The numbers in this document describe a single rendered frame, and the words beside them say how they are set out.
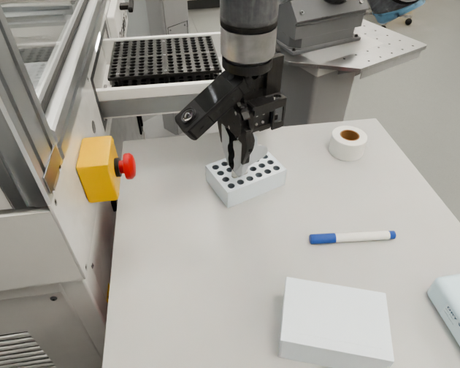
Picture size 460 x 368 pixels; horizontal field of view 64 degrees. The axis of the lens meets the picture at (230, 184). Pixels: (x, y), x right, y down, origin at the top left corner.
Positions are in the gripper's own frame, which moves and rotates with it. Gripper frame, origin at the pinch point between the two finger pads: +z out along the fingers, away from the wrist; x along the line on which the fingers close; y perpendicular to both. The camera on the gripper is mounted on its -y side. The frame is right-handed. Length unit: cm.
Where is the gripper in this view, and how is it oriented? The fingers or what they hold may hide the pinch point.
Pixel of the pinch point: (233, 169)
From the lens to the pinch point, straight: 64.4
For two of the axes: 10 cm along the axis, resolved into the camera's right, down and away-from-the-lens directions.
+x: -5.0, -5.9, 6.3
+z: 0.0, 7.3, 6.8
